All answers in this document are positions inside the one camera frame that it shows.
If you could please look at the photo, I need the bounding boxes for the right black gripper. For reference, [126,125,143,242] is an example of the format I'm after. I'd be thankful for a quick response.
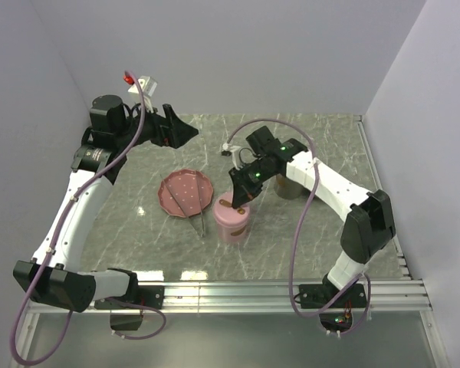
[228,158,277,209]

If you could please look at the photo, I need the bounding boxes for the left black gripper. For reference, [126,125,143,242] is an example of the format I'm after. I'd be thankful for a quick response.
[116,98,198,150]

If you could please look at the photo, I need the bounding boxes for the pink round lid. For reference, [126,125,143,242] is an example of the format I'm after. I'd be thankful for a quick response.
[212,192,251,227]

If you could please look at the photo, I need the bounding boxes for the pink cylindrical lunch container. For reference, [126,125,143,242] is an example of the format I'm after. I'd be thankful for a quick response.
[216,221,248,243]

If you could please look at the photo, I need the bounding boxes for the grey cylindrical lunch container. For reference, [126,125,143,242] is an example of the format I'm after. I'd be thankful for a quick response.
[273,174,303,200]

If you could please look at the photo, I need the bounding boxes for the metal kitchen tongs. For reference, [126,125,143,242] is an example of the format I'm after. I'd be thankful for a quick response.
[157,169,205,238]

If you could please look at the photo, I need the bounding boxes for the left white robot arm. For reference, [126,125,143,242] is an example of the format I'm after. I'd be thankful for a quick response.
[13,95,199,312]

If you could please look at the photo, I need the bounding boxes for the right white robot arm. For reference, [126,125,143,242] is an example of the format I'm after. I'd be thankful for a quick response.
[229,126,396,307]

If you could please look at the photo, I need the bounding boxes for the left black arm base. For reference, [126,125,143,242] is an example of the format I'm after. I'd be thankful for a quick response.
[94,284,165,333]

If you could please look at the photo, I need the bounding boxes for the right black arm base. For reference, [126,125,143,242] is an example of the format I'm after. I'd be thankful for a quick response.
[294,281,371,338]

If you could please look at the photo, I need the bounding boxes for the pink scalloped dotted plate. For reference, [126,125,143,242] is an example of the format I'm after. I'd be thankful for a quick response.
[157,169,214,219]

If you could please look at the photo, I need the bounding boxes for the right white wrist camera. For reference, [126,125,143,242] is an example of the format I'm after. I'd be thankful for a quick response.
[221,143,244,169]

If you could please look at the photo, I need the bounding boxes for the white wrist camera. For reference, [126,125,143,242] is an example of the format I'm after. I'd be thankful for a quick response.
[128,76,158,113]
[221,143,244,169]

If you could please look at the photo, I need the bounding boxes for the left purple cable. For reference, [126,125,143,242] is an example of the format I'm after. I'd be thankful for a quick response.
[8,69,168,366]

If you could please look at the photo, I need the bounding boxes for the purple cable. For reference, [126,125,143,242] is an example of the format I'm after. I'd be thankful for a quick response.
[228,117,371,338]
[8,69,168,366]

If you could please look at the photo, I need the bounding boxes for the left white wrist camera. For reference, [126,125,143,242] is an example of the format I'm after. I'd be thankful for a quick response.
[128,76,158,113]

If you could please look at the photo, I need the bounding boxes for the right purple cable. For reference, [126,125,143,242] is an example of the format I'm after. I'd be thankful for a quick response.
[228,117,371,338]

